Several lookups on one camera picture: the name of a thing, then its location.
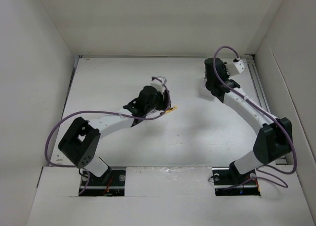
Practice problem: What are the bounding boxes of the yellow utility knife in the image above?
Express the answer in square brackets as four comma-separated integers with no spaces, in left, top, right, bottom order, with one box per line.
[166,106,177,114]

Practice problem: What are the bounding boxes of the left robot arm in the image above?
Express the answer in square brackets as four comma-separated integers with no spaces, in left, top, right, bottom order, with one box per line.
[58,86,171,185]

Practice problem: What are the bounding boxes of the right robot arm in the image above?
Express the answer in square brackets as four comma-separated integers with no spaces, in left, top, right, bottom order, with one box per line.
[204,58,295,184]

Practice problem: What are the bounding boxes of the white divided container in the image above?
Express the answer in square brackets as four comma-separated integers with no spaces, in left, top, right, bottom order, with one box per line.
[198,76,215,100]

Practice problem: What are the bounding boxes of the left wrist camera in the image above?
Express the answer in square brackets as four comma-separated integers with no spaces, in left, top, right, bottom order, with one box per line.
[150,76,167,94]

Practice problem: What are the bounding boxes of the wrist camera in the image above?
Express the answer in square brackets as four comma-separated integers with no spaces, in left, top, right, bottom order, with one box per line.
[226,59,245,76]
[150,76,167,94]

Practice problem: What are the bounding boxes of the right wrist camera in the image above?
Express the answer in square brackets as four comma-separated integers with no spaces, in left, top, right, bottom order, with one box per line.
[226,59,245,76]

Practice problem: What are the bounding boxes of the aluminium rail right side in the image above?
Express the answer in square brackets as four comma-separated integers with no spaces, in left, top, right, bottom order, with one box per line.
[244,53,287,162]

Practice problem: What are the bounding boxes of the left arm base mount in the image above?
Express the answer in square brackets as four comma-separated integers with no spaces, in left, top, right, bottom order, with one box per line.
[79,167,126,197]

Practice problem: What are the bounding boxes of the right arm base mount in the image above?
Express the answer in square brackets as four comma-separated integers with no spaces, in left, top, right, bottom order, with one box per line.
[208,167,261,196]

